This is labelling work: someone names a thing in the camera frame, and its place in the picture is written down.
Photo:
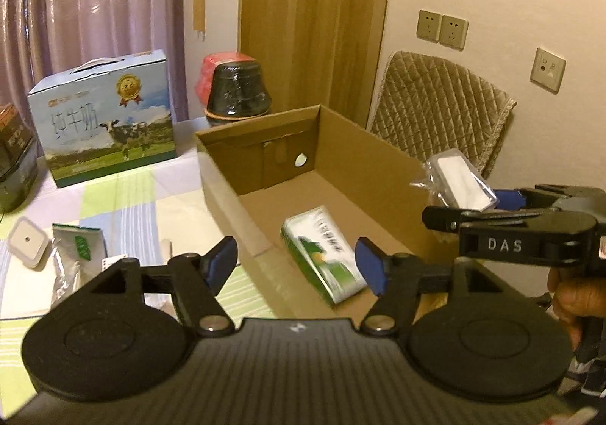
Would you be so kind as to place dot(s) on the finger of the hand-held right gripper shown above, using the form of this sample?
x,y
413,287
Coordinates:
x,y
539,197
440,218

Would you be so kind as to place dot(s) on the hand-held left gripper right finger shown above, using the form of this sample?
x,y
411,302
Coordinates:
x,y
371,266

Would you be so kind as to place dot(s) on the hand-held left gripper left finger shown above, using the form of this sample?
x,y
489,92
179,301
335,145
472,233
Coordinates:
x,y
221,261

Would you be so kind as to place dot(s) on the clear plastic case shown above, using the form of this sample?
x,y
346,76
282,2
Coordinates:
x,y
461,181

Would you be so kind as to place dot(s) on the large cardboard box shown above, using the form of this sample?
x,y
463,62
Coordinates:
x,y
331,169

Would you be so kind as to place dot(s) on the plaid cloth covered desktop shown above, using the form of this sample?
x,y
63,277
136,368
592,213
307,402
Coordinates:
x,y
146,202

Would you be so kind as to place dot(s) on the person's right hand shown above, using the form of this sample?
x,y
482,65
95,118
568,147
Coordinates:
x,y
568,297

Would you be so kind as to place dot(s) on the green white carton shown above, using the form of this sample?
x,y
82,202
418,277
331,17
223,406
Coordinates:
x,y
322,250

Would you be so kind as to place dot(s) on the white medicine box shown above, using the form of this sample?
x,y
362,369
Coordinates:
x,y
115,260

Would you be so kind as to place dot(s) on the quilted beige chair cushion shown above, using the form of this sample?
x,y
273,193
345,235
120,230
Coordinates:
x,y
440,107

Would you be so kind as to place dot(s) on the silver foil bag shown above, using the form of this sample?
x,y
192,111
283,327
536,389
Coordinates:
x,y
71,264

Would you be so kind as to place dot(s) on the wrapped black bowl stack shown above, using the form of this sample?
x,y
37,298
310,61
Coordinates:
x,y
239,91

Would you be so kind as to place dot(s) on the blue milk gift box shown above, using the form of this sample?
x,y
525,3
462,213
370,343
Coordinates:
x,y
102,117

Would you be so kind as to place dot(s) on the red wrapped package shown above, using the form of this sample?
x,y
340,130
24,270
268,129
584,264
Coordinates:
x,y
210,70

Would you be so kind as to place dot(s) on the white square lidded container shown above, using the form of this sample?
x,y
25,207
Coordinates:
x,y
28,242

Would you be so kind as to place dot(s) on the wrapped black and green bowls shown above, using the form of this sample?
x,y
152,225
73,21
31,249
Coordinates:
x,y
16,164

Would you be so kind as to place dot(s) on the wooden door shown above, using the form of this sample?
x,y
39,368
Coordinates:
x,y
312,22

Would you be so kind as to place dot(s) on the pink pleated curtain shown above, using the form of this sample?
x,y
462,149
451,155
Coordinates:
x,y
85,3

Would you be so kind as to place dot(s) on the single wall outlet plate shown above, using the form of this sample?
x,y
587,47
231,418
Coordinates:
x,y
548,70

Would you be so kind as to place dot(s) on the wooden sticks on wall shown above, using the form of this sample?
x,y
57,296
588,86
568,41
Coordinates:
x,y
200,3

